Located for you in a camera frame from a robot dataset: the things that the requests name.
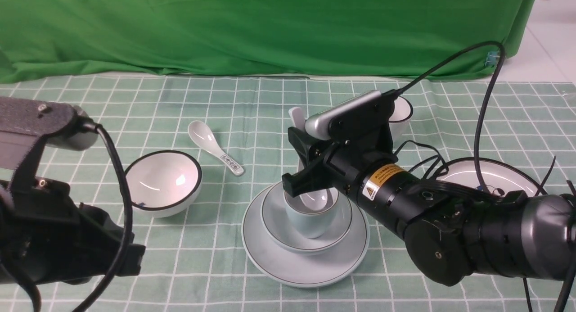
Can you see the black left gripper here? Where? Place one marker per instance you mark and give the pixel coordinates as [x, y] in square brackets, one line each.
[54, 240]

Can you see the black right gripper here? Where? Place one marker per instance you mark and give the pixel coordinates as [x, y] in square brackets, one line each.
[358, 161]

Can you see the pale blue ceramic spoon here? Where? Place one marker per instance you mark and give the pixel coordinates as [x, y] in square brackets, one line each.
[315, 201]

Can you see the pale blue cup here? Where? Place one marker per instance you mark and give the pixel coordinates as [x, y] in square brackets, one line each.
[311, 224]

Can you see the pale blue shallow bowl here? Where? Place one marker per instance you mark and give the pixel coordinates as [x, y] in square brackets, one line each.
[275, 219]

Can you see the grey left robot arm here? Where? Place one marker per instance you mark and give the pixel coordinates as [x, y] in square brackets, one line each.
[27, 128]

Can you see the white cup black rim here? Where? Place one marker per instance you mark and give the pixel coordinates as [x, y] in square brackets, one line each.
[400, 118]

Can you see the pale blue plate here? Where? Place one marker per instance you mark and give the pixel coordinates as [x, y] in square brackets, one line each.
[303, 270]

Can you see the white spoon with characters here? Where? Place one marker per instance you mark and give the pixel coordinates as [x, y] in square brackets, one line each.
[204, 138]

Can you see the white bowl black rim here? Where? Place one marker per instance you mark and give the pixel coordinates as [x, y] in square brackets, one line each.
[164, 183]

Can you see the green checkered tablecloth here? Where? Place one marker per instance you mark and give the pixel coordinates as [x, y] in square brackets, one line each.
[195, 261]

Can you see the white cartoon plate black rim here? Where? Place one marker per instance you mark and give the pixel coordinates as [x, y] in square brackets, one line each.
[499, 177]

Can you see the green backdrop cloth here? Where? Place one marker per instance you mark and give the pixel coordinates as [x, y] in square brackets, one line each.
[391, 38]

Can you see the blue clip on backdrop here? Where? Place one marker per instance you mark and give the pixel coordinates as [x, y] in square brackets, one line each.
[492, 58]

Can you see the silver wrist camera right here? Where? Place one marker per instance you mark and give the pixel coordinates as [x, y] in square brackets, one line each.
[317, 125]

